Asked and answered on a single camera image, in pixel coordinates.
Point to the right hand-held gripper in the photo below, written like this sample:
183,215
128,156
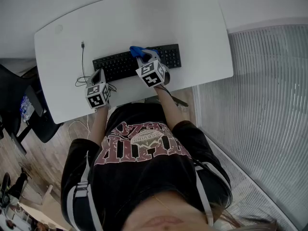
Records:
151,76

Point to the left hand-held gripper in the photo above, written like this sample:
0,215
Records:
97,96

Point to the blue cloth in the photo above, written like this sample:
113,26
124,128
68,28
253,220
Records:
136,50

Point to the black keyboard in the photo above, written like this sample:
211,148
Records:
115,65

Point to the person's right forearm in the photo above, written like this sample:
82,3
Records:
168,109

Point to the person's left forearm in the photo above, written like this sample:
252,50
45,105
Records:
99,124

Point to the dark metal bar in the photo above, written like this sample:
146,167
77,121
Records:
180,101

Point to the white round desk grommet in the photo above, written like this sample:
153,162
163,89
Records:
58,28

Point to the pack of water bottles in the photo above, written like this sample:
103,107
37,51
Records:
26,109

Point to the black office chair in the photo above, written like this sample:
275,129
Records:
9,93

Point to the person's black printed shirt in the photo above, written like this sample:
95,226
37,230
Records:
144,177

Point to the ribbed glass partition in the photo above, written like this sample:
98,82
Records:
260,93

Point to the black equipment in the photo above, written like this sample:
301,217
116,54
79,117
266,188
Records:
19,184

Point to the beige cardboard box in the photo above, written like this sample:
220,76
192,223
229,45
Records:
41,218

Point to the person's face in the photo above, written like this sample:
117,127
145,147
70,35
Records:
163,218

